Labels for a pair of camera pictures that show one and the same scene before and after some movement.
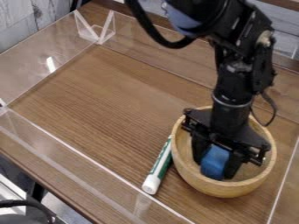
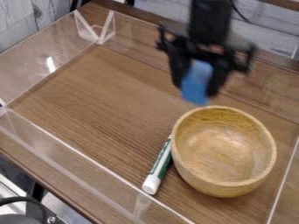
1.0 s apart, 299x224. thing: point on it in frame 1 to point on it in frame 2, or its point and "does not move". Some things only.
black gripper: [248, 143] to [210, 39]
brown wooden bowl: [252, 175] does not move
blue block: [214, 162] to [196, 82]
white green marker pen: [154, 179] does not move
